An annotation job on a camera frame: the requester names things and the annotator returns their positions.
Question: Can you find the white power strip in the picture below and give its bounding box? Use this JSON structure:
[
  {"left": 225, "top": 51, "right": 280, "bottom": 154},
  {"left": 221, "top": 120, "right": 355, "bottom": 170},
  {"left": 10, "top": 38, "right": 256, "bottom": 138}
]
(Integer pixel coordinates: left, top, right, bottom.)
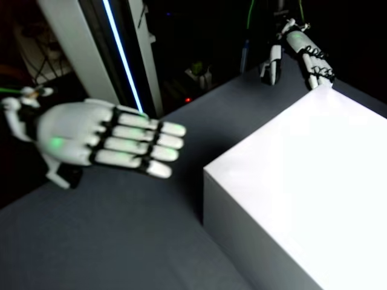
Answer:
[{"left": 184, "top": 61, "right": 214, "bottom": 91}]

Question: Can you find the yellow-green cable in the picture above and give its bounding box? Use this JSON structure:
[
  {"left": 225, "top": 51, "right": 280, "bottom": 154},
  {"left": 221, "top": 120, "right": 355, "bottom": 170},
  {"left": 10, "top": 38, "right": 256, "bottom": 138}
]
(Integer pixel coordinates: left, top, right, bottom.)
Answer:
[{"left": 297, "top": 0, "right": 307, "bottom": 28}]

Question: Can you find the pale background board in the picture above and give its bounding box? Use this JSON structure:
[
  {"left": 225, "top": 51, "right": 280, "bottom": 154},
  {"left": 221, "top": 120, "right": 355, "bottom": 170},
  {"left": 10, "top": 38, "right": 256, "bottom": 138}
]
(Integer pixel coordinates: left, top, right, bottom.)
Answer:
[{"left": 11, "top": 18, "right": 74, "bottom": 85}]

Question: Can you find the white pillar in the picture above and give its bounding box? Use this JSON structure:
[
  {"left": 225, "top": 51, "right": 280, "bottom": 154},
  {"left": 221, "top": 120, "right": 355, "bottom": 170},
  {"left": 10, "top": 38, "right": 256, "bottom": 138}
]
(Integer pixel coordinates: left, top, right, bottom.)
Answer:
[{"left": 36, "top": 0, "right": 164, "bottom": 119}]

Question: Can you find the grey table cloth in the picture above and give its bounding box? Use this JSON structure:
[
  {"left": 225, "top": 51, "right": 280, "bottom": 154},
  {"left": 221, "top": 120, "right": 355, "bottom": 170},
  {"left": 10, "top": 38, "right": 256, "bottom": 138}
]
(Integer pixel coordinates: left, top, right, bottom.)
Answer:
[{"left": 0, "top": 54, "right": 387, "bottom": 290}]

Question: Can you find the green cable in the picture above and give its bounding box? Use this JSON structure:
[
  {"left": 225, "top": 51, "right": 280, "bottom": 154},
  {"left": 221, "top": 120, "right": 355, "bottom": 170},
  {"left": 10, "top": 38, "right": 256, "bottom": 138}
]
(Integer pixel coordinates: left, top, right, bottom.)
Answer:
[{"left": 246, "top": 0, "right": 256, "bottom": 30}]

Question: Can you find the blue-white light strip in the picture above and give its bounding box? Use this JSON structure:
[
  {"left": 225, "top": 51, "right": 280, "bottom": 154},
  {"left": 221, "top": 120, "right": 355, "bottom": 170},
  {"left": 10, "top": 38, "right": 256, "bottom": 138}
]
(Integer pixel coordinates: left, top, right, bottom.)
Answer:
[{"left": 102, "top": 0, "right": 145, "bottom": 113}]

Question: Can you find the large white box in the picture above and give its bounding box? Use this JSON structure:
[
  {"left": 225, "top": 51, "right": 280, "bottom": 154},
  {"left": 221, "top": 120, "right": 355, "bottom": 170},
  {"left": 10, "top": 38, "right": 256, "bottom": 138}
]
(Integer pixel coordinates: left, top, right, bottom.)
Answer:
[{"left": 202, "top": 85, "right": 387, "bottom": 290}]

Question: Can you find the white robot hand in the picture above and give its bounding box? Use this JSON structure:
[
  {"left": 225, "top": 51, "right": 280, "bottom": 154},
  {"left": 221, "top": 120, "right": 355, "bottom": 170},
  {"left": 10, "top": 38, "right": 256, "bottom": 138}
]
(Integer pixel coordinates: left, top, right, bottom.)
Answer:
[
  {"left": 259, "top": 30, "right": 336, "bottom": 91},
  {"left": 36, "top": 98, "right": 187, "bottom": 190}
]

